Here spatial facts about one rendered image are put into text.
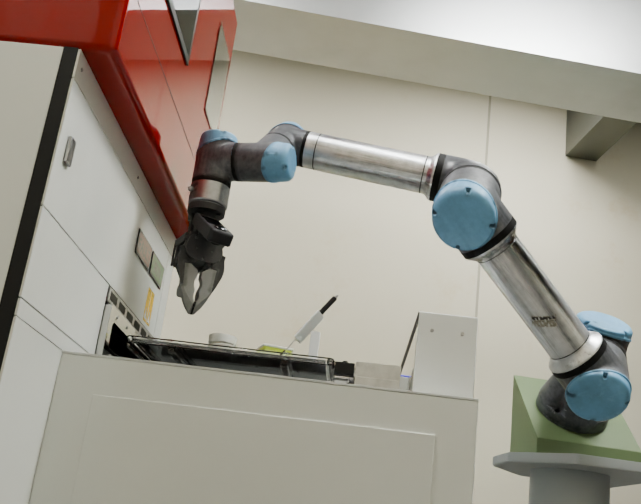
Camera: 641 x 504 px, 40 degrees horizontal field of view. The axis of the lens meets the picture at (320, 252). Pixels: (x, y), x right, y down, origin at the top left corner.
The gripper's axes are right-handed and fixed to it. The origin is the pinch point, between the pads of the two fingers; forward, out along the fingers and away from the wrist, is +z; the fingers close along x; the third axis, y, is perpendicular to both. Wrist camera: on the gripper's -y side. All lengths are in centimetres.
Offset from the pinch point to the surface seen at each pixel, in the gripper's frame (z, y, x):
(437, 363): 9.4, -36.8, -28.6
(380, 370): 7.7, -16.8, -30.4
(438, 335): 4.9, -36.7, -28.4
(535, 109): -242, 238, -277
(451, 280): -121, 254, -234
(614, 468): 17, -22, -81
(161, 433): 25.7, -22.9, 8.9
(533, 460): 17, -11, -70
